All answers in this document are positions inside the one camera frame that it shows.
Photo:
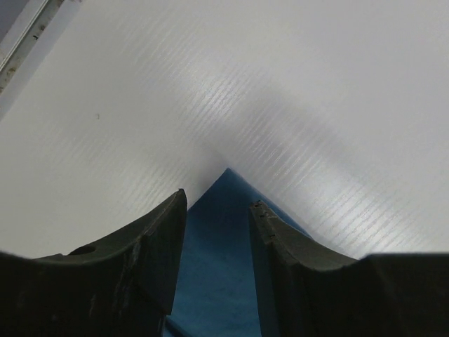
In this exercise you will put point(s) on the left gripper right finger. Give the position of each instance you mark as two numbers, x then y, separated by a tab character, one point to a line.
306	289

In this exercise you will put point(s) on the aluminium table edge rail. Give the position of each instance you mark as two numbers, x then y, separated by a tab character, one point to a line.
34	31

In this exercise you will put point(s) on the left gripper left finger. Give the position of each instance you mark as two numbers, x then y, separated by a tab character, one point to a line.
120	285

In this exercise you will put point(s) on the teal blue t shirt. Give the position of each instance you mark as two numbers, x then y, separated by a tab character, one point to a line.
215	294

